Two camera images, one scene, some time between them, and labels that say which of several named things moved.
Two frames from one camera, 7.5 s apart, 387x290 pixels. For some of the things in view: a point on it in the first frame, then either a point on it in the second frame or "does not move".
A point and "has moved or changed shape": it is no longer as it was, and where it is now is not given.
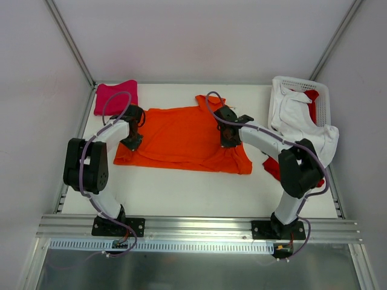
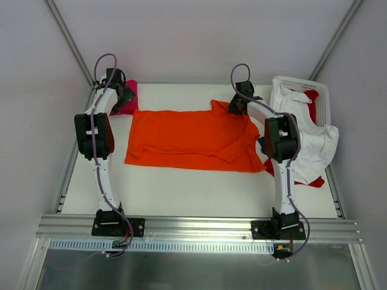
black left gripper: [132, 140] → [127, 95]
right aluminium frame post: [337, 35] does not move
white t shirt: [291, 118] does not move
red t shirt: [273, 165] does not move
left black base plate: [103, 227] does not move
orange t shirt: [187, 137] has moved or changed shape
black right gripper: [230, 140] → [236, 104]
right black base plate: [273, 229] does not move
